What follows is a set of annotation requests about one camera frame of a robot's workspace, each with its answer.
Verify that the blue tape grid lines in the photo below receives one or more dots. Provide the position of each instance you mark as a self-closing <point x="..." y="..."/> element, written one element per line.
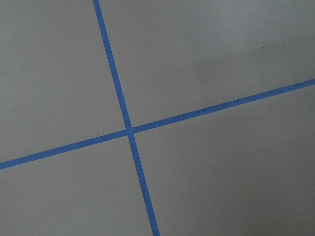
<point x="128" y="127"/>

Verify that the brown paper table cover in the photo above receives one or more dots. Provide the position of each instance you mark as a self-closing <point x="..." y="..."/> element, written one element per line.
<point x="221" y="172"/>

